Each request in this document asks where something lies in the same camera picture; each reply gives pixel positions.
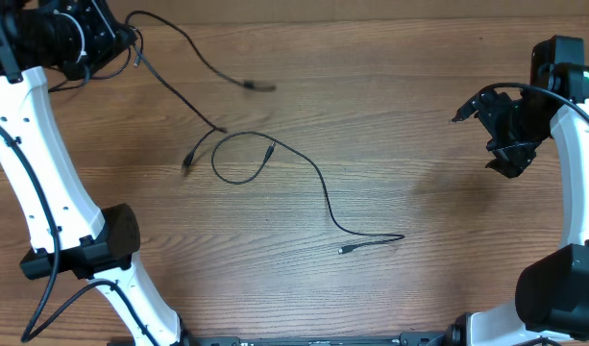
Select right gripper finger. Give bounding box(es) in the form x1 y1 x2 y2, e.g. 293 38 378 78
485 142 537 179
451 93 485 123

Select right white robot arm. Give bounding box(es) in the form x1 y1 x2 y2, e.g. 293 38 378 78
432 36 589 345

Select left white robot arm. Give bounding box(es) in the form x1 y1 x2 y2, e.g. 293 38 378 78
0 1 192 345

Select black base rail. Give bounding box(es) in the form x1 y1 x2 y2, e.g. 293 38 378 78
180 332 444 346

